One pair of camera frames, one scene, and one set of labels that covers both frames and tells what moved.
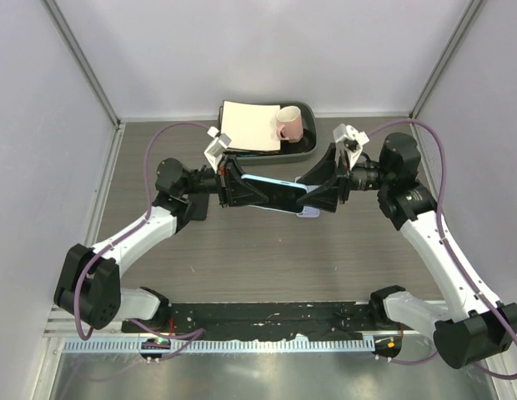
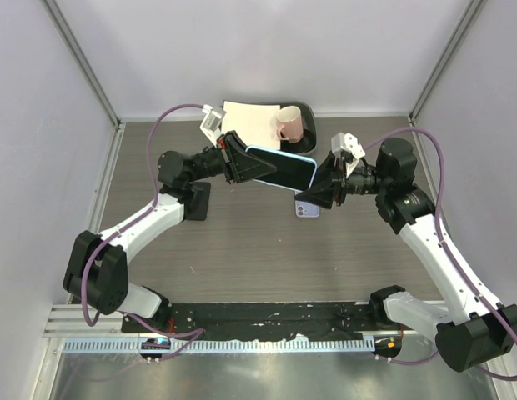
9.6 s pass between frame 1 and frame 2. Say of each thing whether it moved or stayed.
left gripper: moved
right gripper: stayed
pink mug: stayed
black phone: stayed
